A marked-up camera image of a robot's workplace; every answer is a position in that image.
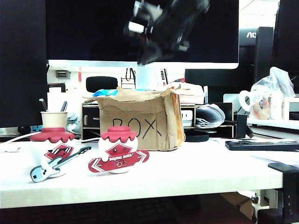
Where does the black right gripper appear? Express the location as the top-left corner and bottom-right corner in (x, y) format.
(123, 0), (190, 66)

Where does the cardboard box marked BOX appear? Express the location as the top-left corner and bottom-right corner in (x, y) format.
(82, 84), (186, 152)

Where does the red-capped doll with snowboard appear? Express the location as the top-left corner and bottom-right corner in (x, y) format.
(88, 126), (150, 175)

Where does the white box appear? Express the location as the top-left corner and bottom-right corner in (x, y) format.
(47, 87), (69, 113)

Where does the red-capped doll with guitar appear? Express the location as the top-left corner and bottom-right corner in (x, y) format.
(29, 127), (92, 183)

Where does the pink folded cloth stack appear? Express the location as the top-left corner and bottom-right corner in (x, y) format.
(174, 82), (206, 105)

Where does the white power adapter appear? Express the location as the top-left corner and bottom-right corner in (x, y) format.
(181, 110), (194, 127)

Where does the black chair headrest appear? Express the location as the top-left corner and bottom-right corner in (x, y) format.
(85, 76), (119, 93)

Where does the blue packet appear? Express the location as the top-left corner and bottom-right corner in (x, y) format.
(93, 89), (119, 98)

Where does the rolled newspaper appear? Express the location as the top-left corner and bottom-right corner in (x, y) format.
(195, 104), (226, 129)

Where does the black AOC monitor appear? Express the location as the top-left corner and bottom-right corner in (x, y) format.
(239, 27), (257, 69)

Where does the large white-framed monitor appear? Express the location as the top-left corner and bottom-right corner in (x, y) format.
(44, 0), (240, 70)

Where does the black round dish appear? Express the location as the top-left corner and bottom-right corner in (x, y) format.
(185, 131), (210, 143)

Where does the white mug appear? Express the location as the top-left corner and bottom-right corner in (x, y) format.
(239, 90), (285, 120)

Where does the black computer tower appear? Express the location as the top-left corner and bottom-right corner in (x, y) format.
(254, 27), (274, 83)

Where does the wooden desk organizer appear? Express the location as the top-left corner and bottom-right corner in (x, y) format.
(81, 102), (235, 141)

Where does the clear plastic bag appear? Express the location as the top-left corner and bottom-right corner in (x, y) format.
(249, 67), (296, 120)

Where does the beige paper cup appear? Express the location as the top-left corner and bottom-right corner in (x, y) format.
(40, 111), (68, 130)

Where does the silver-tipped pen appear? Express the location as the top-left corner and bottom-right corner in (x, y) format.
(38, 98), (49, 112)

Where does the white monitor riser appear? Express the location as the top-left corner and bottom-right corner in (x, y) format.
(223, 93), (299, 131)

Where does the black remote control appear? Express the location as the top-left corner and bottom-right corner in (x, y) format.
(225, 140), (299, 152)

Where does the brown carton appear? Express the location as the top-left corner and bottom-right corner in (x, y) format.
(221, 192), (254, 220)

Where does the black table clamp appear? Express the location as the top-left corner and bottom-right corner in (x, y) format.
(268, 162), (299, 224)

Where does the grey wall socket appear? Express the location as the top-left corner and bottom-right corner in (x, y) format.
(56, 70), (71, 80)

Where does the white cable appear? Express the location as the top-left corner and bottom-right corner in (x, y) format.
(0, 132), (43, 146)

